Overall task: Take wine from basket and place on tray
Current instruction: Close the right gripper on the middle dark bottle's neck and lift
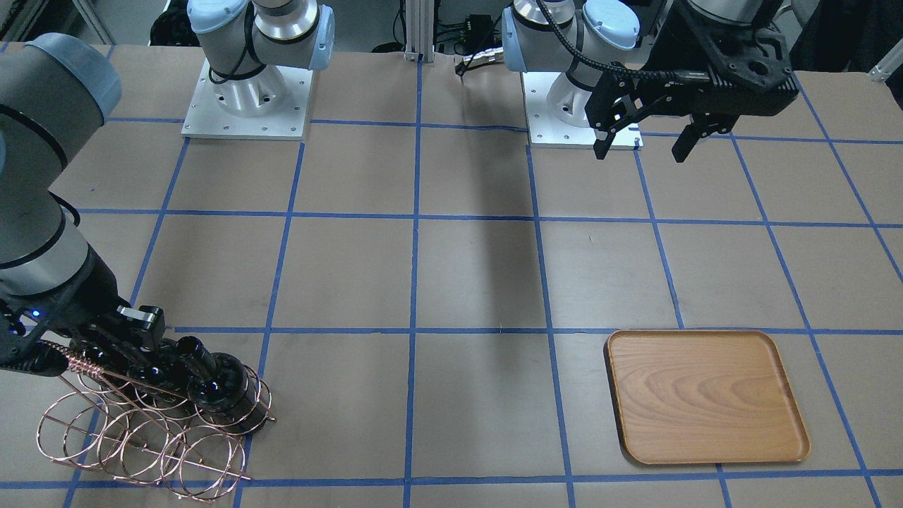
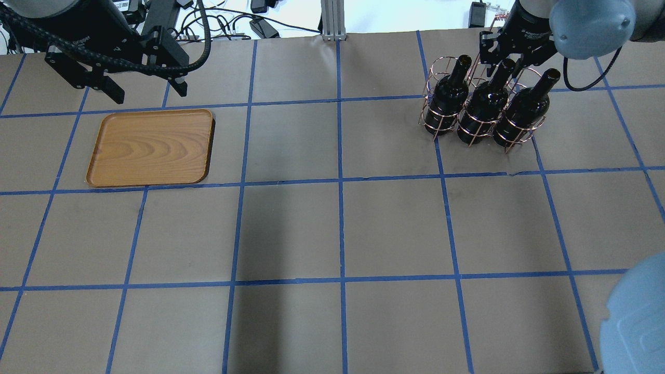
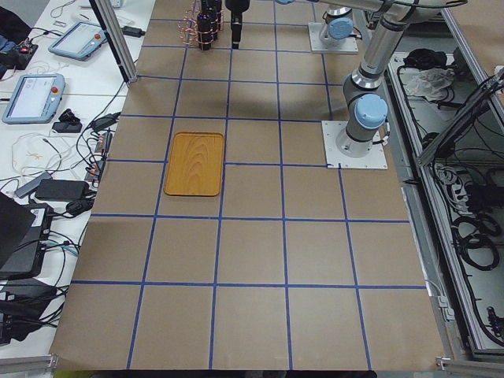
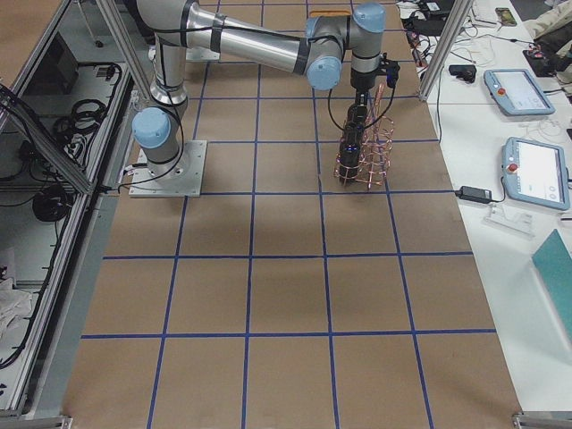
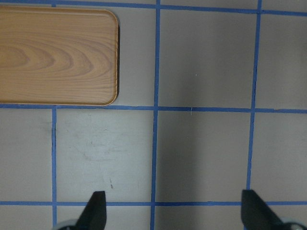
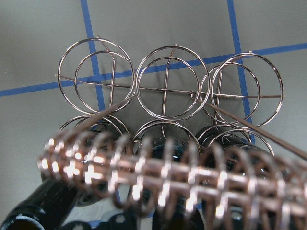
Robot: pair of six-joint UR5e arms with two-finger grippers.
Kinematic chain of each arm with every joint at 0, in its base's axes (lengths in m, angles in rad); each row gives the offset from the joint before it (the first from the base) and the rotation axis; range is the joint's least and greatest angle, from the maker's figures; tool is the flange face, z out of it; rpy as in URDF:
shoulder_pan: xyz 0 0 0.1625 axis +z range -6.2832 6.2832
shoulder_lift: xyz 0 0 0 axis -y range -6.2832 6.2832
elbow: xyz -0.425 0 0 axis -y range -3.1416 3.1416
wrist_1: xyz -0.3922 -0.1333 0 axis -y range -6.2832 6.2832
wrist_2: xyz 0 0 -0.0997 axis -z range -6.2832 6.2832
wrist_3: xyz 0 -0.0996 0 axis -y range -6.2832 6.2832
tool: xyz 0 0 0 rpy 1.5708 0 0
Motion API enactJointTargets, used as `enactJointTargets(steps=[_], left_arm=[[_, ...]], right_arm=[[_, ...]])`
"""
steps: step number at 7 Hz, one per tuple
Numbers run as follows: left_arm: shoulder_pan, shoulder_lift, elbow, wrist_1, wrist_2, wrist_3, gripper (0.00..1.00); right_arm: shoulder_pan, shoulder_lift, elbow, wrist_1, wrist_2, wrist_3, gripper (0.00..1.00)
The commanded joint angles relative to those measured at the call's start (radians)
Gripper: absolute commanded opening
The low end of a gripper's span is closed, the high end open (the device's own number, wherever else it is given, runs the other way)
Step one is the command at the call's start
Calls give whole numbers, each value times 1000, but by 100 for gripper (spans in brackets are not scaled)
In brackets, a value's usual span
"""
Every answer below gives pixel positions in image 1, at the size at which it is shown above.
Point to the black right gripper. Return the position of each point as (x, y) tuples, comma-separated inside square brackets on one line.
[(83, 305)]

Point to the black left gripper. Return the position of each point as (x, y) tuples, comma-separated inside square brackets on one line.
[(676, 44)]

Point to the dark wine bottle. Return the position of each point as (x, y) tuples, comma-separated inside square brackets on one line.
[(162, 376), (220, 386)]

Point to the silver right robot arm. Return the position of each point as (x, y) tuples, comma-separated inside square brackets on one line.
[(56, 92)]

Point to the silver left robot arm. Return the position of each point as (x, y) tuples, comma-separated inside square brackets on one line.
[(559, 36)]

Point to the wooden tray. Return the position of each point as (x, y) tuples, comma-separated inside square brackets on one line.
[(694, 397)]

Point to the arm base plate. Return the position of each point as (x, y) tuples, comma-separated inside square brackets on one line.
[(555, 110), (273, 104)]

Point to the copper wire bottle basket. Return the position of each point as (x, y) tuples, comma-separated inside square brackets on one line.
[(96, 426)]

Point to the aluminium frame post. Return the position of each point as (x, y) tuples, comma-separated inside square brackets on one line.
[(419, 31)]

